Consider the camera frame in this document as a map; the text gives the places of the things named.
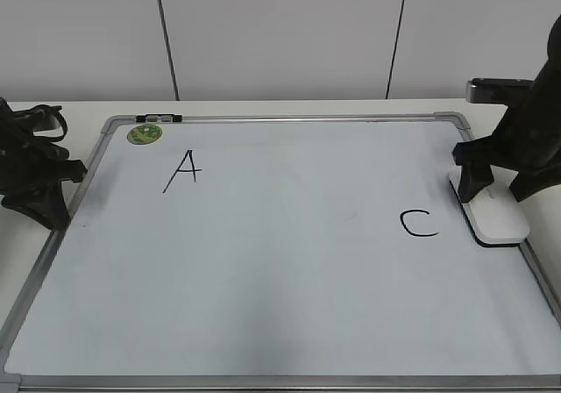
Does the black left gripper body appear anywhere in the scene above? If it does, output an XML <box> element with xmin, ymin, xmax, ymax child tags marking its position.
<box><xmin>1</xmin><ymin>99</ymin><xmax>87</xmax><ymax>196</ymax></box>

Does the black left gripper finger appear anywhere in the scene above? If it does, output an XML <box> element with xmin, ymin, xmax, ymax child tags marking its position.
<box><xmin>14</xmin><ymin>105</ymin><xmax>68</xmax><ymax>143</ymax></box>
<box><xmin>1</xmin><ymin>186</ymin><xmax>70</xmax><ymax>230</ymax></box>

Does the white board eraser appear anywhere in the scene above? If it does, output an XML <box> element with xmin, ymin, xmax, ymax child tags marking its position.
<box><xmin>459</xmin><ymin>182</ymin><xmax>530</xmax><ymax>248</ymax></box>

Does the white board with grey frame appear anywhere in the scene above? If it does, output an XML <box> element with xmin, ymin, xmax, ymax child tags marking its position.
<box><xmin>1</xmin><ymin>112</ymin><xmax>560</xmax><ymax>391</ymax></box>

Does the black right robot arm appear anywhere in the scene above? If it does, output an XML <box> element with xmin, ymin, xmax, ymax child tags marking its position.
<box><xmin>452</xmin><ymin>20</ymin><xmax>560</xmax><ymax>204</ymax></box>

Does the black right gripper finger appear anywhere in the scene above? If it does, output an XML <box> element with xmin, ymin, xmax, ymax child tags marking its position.
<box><xmin>458</xmin><ymin>162</ymin><xmax>494</xmax><ymax>204</ymax></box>
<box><xmin>509</xmin><ymin>167</ymin><xmax>561</xmax><ymax>202</ymax></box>

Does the round green magnet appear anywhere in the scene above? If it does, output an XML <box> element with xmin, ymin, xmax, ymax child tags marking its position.
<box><xmin>127</xmin><ymin>124</ymin><xmax>163</xmax><ymax>146</ymax></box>

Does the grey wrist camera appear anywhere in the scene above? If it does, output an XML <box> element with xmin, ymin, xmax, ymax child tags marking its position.
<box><xmin>465</xmin><ymin>78</ymin><xmax>533</xmax><ymax>106</ymax></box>

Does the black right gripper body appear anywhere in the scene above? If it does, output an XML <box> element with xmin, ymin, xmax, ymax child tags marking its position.
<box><xmin>452</xmin><ymin>98</ymin><xmax>560</xmax><ymax>176</ymax></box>

